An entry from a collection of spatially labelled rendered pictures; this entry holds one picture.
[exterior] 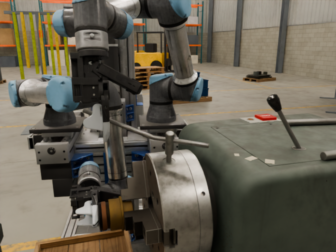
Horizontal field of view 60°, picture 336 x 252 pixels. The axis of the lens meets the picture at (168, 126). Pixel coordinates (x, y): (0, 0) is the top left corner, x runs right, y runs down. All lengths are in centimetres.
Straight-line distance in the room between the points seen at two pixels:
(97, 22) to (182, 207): 47
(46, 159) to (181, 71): 70
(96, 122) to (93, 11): 25
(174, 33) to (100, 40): 53
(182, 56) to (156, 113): 32
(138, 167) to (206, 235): 26
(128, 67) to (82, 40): 89
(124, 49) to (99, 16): 85
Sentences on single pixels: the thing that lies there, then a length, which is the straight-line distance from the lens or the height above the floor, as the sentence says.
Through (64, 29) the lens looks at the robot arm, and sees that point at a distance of 89.
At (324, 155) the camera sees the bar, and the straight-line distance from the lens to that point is 81.
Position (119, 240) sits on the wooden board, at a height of 88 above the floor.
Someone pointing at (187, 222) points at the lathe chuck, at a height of 112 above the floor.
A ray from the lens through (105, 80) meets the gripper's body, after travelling 68.
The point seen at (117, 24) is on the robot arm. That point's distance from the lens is 79.
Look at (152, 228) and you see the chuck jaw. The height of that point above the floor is 111.
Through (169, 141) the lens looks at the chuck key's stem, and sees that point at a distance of 73.
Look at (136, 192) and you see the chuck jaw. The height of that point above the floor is 113.
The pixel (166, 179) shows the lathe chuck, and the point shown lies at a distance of 73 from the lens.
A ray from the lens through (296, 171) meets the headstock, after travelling 74.
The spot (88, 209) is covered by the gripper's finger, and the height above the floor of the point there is 110.
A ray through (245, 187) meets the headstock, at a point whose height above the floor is 123.
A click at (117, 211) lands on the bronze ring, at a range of 81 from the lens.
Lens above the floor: 153
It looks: 16 degrees down
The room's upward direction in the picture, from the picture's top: straight up
